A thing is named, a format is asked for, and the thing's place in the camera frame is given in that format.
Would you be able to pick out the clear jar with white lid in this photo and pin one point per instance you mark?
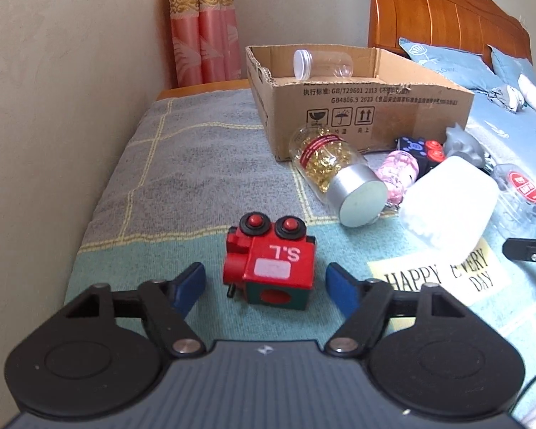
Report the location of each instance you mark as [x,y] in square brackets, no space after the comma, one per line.
[326,65]

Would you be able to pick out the blue floral pillow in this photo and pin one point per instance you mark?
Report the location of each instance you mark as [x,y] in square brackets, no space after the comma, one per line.
[513,67]
[446,65]

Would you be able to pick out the white translucent plastic container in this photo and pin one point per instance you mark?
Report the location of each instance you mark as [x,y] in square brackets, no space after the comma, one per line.
[446,205]

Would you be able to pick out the pink curtain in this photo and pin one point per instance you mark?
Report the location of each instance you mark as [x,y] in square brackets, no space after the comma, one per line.
[201,31]

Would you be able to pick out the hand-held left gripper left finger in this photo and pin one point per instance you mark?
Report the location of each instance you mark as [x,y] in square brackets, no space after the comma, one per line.
[192,283]

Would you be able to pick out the cardboard box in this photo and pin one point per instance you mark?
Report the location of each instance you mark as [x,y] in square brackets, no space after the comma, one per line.
[339,107]

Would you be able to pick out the wooden bed frame rail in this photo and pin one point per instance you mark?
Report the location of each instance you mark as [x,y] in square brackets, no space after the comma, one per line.
[196,88]

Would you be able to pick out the grey crumpled cloth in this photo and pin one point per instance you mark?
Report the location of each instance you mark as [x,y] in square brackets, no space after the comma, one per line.
[507,97]

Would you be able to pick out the glass jar of gold pins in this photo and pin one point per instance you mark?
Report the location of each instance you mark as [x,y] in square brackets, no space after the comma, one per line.
[330,161]

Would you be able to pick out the clear container with red label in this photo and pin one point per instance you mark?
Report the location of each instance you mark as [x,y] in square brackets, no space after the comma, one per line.
[522,185]

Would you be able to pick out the blue patterned bed sheet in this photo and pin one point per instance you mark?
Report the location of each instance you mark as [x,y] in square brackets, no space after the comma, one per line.
[518,134]

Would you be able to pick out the wooden headboard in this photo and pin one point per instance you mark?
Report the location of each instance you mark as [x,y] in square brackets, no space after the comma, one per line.
[442,13]

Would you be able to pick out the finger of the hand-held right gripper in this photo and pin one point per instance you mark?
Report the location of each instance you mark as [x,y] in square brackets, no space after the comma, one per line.
[522,249]

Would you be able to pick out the red toy train block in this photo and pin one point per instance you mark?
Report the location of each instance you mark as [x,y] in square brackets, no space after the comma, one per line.
[272,268]

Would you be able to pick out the grey green checked blanket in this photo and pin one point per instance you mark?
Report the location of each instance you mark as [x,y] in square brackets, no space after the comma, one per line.
[183,165]

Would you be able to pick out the grey toy figure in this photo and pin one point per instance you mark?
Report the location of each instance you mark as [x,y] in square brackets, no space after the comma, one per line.
[462,145]

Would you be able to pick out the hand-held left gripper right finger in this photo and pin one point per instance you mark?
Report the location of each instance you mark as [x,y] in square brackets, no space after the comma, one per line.
[344,290]

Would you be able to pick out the black toy train block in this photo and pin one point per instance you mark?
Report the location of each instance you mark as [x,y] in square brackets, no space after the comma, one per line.
[411,147]

